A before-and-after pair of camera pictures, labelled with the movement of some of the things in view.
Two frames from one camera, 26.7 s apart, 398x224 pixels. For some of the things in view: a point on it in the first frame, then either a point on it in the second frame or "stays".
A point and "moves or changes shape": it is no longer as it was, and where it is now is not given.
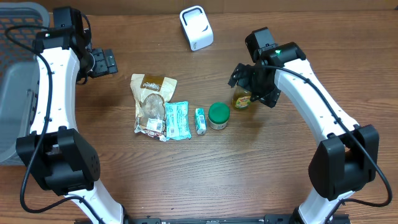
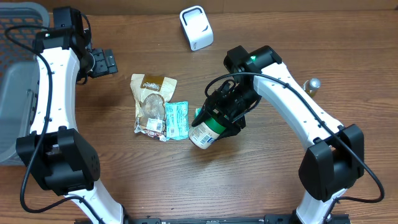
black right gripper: x=270 y=98 -> x=217 y=104
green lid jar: x=218 y=115 moves or changes shape
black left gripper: x=102 y=68 stays
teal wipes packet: x=177 y=121 stays
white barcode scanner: x=196 y=24 stays
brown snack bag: x=150 y=93 stays
